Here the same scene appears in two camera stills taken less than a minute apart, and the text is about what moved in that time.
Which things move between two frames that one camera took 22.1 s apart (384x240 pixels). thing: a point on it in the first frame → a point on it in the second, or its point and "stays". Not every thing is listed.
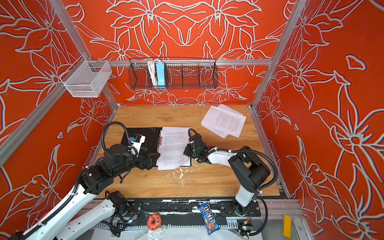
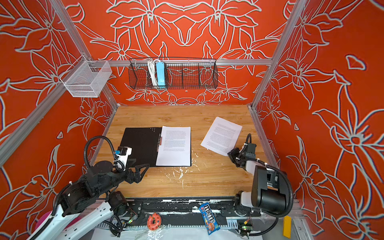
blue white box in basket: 160,67 stays
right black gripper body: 190,152 → 237,157
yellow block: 287,226 stays
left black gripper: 150,163 → 133,177
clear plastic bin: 87,78 stays
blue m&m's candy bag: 211,222 stays
